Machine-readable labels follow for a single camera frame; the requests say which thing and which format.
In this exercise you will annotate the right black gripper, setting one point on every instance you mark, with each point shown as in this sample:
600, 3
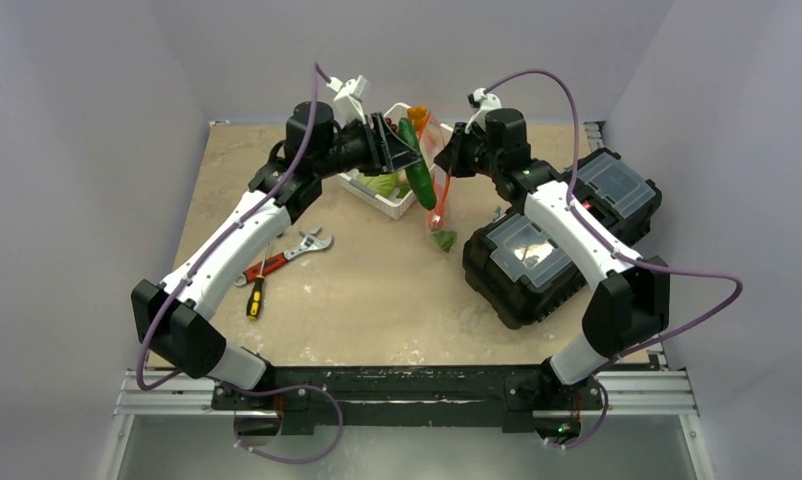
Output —
459, 154

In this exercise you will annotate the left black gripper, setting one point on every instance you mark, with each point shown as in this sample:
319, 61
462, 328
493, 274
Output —
384, 151

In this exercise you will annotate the green cabbage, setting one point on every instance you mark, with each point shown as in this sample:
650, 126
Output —
383, 185

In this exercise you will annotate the green cucumber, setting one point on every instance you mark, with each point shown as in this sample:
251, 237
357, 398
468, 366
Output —
418, 174

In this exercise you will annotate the clear orange zip bag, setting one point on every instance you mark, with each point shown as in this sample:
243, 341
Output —
433, 136

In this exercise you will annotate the orange carrot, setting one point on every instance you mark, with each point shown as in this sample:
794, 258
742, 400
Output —
441, 185

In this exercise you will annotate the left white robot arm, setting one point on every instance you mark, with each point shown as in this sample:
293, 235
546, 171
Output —
172, 316

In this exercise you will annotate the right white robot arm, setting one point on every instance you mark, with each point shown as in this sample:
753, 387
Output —
630, 296

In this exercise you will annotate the dark red grapes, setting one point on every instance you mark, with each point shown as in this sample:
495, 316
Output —
391, 124

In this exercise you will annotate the white plastic basket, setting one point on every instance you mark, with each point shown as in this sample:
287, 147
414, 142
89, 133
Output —
403, 198

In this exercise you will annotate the black plastic toolbox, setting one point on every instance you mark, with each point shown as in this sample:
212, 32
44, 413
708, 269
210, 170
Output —
560, 238

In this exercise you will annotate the yellow black screwdriver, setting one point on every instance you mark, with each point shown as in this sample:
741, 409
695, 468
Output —
255, 300

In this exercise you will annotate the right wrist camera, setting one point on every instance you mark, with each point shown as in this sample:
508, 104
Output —
482, 103

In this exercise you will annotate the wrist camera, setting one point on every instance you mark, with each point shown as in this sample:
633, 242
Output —
348, 98
482, 103

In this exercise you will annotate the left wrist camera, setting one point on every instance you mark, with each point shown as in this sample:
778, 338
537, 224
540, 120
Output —
348, 98

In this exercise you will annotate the adjustable wrench red handle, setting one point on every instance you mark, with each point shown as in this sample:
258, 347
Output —
310, 242

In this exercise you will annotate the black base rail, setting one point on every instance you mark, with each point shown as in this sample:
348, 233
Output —
506, 397

